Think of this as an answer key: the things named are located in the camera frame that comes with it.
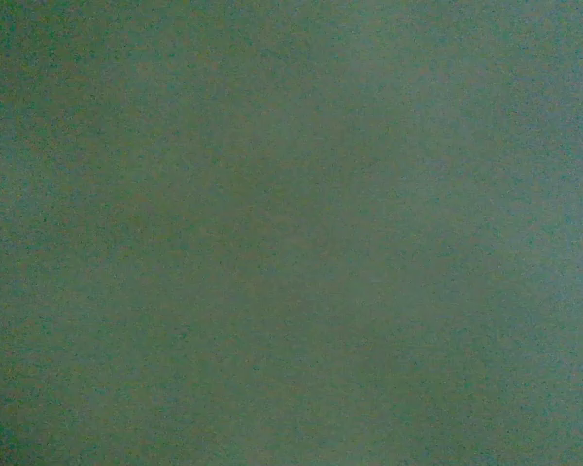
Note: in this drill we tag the green illustrated paper bag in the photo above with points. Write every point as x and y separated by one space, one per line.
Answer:
291 232

